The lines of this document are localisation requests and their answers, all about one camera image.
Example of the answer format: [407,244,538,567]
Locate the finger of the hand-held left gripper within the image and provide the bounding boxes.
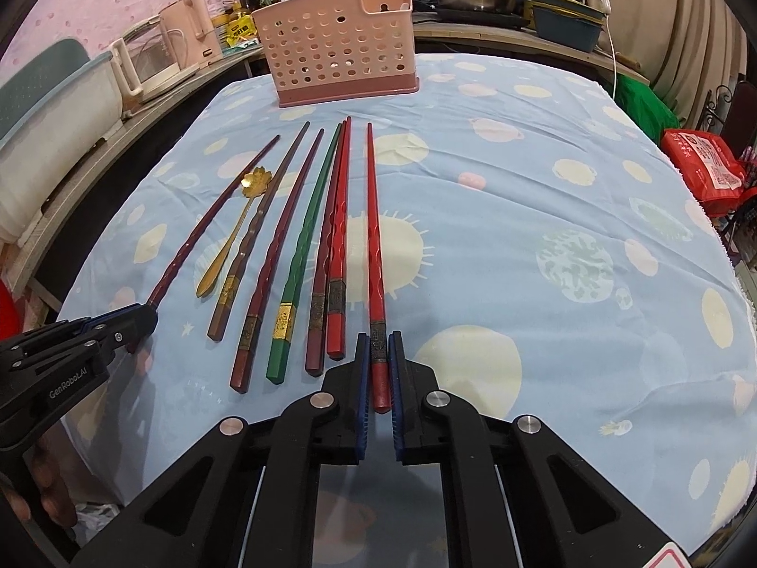
[88,306,159,357]
[59,304,146,338]

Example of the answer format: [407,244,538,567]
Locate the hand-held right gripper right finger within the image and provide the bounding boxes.
[387,331,672,568]

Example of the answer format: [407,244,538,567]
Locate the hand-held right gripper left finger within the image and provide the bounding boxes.
[71,334,371,568]

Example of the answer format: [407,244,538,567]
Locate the dark red chopstick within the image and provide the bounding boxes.
[304,121,350,377]

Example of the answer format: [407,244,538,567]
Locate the green chopstick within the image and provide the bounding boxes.
[266,122,344,384]

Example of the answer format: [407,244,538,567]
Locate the reddish brown chopstick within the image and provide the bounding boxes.
[229,128,326,394]

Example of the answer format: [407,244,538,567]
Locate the dark maroon chopstick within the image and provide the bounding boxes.
[145,135,281,309]

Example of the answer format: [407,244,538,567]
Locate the gold flower spoon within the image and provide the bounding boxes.
[196,167,272,298]

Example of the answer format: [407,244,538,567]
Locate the pink perforated utensil basket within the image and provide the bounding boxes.
[252,0,420,108]

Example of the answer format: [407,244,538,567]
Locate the person's left hand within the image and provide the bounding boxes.
[12,444,79,530]

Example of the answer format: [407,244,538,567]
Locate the blue printed tablecloth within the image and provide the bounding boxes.
[62,53,755,552]

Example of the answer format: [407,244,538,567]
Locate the pink electric kettle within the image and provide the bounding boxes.
[158,0,223,67]

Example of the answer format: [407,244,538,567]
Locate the yellow seasoning packet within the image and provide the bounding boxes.
[216,12,259,49]

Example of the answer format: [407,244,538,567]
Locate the green plastic bag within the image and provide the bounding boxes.
[614,74,678,144]

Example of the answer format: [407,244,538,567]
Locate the red shopping bag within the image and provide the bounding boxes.
[661,129,748,219]

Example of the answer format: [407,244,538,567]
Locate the black induction cooktop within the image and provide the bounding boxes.
[434,6,531,30]

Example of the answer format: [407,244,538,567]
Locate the blue bowl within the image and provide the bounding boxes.
[532,5,605,53]

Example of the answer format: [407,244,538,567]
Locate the beige curtain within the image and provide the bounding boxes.
[582,0,747,108]

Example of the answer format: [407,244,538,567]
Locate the white cable with switch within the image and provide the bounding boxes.
[596,0,621,108]

